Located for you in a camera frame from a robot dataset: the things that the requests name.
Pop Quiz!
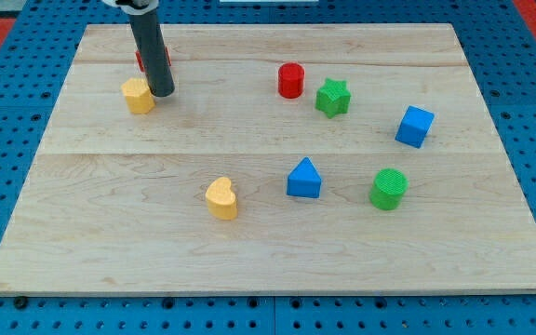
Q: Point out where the yellow hexagon block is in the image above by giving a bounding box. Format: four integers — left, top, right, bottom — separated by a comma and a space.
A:
121, 78, 155, 114

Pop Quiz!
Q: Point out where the light wooden board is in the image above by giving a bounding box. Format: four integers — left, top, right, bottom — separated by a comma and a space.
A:
0, 23, 536, 297

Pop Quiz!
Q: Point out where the blue triangle block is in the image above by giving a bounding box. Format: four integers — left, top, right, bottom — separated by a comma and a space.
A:
286, 157, 322, 198

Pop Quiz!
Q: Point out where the yellow heart block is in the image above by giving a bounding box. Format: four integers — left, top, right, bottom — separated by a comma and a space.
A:
205, 177, 238, 221

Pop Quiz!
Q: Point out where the green star block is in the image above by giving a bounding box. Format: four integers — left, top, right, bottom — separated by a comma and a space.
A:
315, 77, 352, 119

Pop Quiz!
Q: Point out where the red cylinder block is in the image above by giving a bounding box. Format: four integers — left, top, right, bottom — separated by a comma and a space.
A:
277, 62, 305, 99

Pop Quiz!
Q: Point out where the green cylinder block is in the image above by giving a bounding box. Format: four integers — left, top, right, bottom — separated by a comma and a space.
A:
368, 168, 409, 210

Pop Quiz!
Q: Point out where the blue cube block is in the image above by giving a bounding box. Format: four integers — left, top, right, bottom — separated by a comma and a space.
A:
395, 106, 435, 148

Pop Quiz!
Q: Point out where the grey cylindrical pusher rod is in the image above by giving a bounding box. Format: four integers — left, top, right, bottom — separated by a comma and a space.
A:
127, 1, 175, 98

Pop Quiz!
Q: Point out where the red block behind rod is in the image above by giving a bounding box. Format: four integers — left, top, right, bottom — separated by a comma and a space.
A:
135, 47, 172, 73

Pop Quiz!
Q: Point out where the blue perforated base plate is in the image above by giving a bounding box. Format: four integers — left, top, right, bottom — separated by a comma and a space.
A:
0, 1, 536, 334

